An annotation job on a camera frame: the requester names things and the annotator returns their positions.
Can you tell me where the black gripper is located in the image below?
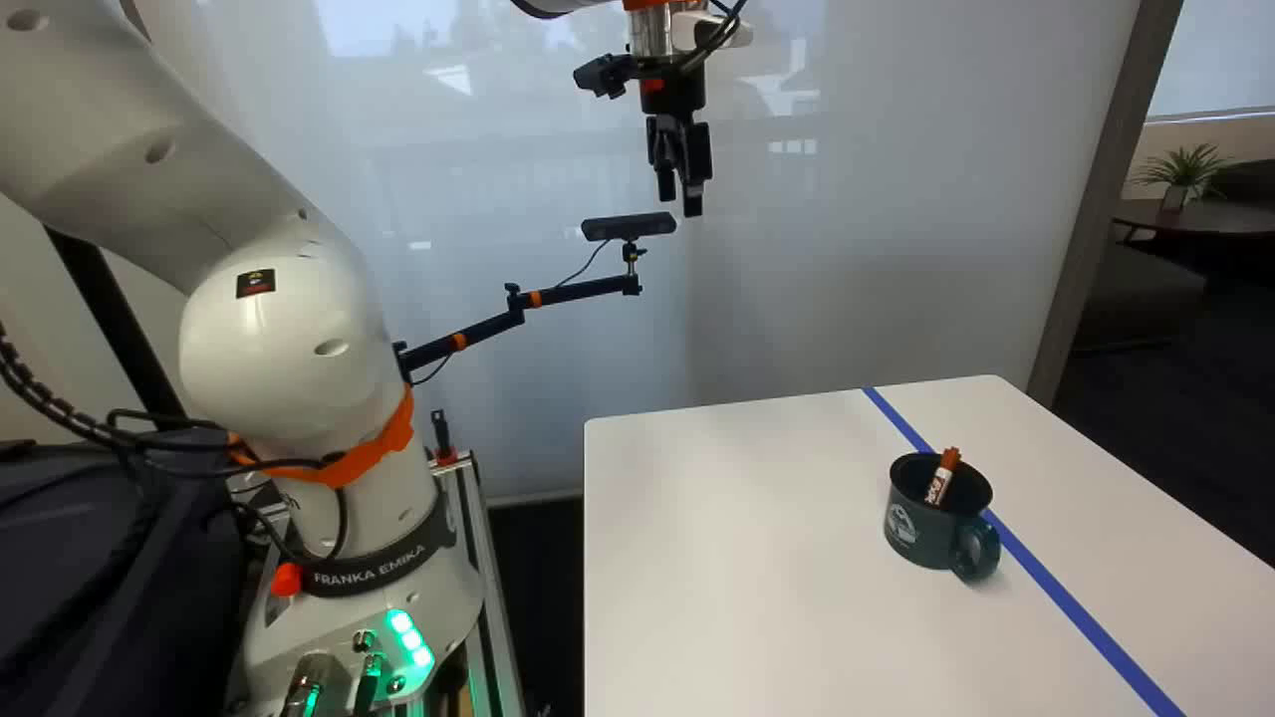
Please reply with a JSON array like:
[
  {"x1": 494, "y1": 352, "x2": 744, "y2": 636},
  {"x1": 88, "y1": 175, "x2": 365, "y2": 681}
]
[{"x1": 639, "y1": 52, "x2": 716, "y2": 222}]

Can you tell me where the white orange marker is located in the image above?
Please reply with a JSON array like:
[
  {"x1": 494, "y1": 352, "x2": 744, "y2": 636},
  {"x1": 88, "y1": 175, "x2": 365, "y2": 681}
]
[{"x1": 920, "y1": 442, "x2": 963, "y2": 510}]

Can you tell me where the dark teal mug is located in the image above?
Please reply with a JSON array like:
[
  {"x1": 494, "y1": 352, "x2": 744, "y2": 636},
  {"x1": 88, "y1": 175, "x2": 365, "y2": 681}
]
[{"x1": 879, "y1": 450, "x2": 1008, "y2": 587}]

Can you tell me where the grey slanted pillar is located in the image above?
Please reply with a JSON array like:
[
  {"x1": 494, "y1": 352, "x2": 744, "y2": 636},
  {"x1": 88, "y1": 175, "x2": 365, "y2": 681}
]
[{"x1": 1024, "y1": 0, "x2": 1187, "y2": 408}]

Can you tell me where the potted green plant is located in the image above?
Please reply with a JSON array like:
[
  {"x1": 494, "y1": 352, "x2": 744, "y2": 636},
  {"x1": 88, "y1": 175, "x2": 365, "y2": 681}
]
[{"x1": 1145, "y1": 141, "x2": 1223, "y2": 222}]

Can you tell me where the long blue tape line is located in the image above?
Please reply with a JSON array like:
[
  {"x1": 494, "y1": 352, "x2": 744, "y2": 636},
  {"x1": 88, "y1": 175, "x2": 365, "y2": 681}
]
[{"x1": 859, "y1": 381, "x2": 1187, "y2": 717}]

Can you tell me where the dark lounge furniture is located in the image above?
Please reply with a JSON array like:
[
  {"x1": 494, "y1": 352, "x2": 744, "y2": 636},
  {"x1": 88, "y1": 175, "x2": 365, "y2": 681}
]
[{"x1": 1110, "y1": 154, "x2": 1275, "y2": 292}]

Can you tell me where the black slanted pole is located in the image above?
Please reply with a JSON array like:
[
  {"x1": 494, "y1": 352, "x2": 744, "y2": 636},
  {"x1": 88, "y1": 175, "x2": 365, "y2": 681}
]
[{"x1": 44, "y1": 227, "x2": 191, "y2": 430}]

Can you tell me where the black cart cover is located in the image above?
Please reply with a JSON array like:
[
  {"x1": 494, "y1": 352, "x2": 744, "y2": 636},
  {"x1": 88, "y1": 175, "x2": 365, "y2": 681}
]
[{"x1": 0, "y1": 433, "x2": 262, "y2": 717}]

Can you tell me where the black stereo camera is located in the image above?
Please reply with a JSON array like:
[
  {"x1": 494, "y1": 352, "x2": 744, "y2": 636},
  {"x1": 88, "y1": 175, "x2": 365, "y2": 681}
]
[{"x1": 579, "y1": 208, "x2": 681, "y2": 247}]

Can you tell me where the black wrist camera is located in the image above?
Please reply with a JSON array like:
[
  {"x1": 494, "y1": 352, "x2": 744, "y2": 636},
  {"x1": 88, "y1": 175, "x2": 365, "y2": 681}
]
[{"x1": 571, "y1": 46, "x2": 644, "y2": 102}]

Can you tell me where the black orange camera mount arm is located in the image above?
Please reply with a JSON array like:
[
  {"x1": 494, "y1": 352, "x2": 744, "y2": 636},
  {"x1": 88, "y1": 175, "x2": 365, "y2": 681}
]
[{"x1": 394, "y1": 239, "x2": 651, "y2": 380}]

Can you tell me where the aluminium frame rail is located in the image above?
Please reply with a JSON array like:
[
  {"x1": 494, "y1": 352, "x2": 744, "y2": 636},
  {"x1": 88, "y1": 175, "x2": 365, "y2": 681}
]
[{"x1": 425, "y1": 409, "x2": 530, "y2": 717}]

